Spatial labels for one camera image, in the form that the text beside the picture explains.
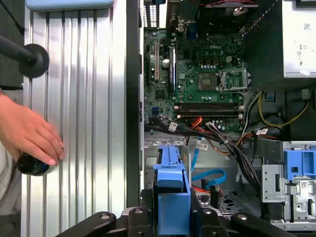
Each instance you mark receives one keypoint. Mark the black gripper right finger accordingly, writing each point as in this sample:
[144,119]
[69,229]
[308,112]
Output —
[209,219]

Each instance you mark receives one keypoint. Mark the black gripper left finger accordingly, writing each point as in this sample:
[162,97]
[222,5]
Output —
[138,217]

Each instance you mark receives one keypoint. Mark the hard disk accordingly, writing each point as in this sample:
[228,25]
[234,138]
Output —
[172,212]

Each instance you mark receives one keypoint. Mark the black RAM slot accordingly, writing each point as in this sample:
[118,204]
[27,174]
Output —
[207,107]
[207,115]

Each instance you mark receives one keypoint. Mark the red expansion slot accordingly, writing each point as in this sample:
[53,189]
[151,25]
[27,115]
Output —
[156,61]

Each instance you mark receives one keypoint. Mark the person left hand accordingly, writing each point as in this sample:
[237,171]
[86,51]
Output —
[29,133]

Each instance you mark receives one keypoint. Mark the metal optical drive cage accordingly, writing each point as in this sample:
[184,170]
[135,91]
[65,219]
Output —
[271,182]

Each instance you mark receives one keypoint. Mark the blue drive cage latch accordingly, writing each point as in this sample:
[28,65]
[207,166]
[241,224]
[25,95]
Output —
[298,160]

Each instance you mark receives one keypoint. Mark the black open PC case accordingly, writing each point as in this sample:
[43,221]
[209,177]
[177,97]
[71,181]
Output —
[133,98]

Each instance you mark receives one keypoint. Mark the green Dell motherboard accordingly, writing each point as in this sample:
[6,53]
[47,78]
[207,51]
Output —
[192,98]

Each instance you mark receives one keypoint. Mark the CPU socket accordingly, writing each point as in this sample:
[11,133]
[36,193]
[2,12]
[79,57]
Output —
[207,82]

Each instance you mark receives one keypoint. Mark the person white shirt trunk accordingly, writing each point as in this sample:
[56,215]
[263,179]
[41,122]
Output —
[6,177]

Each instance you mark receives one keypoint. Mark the metal socket cover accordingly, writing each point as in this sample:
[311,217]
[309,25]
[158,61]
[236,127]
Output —
[233,71]

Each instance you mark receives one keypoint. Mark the grey power supply unit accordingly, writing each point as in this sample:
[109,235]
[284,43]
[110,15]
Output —
[296,37]

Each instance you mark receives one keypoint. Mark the black case fan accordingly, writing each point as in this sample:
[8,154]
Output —
[227,10]

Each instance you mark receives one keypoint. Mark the pale blue teach pendant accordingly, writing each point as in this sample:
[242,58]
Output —
[69,3]

